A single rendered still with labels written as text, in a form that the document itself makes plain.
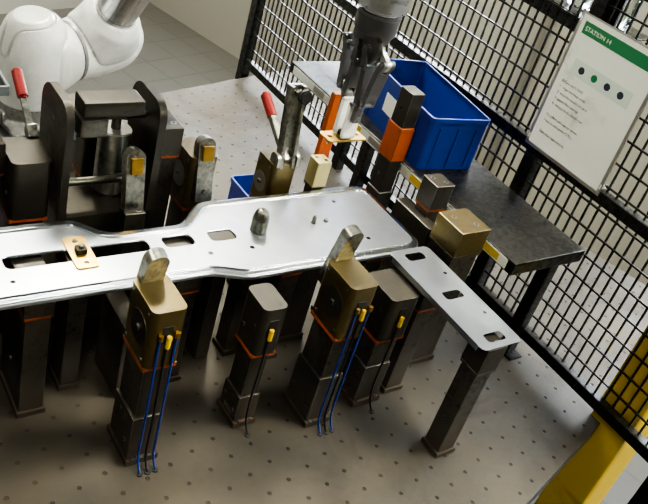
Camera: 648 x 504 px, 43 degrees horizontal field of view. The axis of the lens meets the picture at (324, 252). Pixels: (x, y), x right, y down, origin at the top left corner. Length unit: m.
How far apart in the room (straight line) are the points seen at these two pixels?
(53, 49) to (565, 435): 1.44
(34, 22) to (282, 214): 0.78
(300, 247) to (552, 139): 0.64
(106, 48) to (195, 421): 0.99
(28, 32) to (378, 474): 1.24
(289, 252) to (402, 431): 0.44
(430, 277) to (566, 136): 0.47
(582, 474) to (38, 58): 1.57
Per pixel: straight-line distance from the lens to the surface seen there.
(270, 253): 1.49
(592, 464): 2.01
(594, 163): 1.80
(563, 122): 1.85
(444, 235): 1.67
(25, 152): 1.50
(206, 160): 1.58
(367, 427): 1.66
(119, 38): 2.12
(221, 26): 4.97
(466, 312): 1.53
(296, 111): 1.65
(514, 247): 1.72
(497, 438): 1.77
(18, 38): 2.04
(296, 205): 1.65
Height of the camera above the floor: 1.85
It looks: 33 degrees down
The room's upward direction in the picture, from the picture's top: 18 degrees clockwise
